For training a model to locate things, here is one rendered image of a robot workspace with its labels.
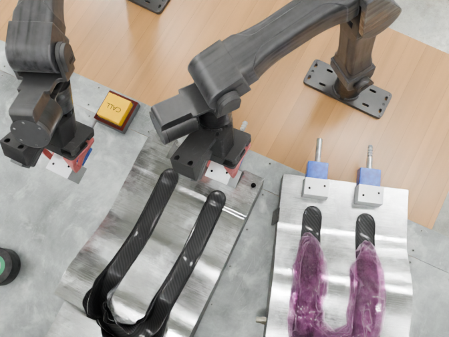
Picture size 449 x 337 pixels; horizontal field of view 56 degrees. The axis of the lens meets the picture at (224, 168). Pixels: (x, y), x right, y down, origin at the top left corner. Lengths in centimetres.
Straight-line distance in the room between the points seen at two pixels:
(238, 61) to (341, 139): 47
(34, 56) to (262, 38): 33
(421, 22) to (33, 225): 183
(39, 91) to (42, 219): 42
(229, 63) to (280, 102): 44
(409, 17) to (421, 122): 120
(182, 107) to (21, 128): 23
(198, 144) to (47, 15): 29
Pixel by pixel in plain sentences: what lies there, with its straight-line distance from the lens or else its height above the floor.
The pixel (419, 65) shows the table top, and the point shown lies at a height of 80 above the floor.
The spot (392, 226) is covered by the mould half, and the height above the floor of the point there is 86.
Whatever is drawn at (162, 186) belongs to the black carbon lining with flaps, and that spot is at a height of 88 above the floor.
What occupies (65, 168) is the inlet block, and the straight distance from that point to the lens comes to 85.
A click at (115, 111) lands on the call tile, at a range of 100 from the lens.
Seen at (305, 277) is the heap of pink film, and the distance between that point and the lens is 82.
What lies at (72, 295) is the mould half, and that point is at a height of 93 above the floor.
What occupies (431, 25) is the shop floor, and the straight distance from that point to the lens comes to 223.
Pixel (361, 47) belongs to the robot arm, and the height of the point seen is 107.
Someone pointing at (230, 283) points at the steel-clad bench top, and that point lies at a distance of 92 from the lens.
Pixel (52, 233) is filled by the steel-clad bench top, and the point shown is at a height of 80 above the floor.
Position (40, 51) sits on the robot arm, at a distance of 67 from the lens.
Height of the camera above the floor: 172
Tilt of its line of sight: 75 degrees down
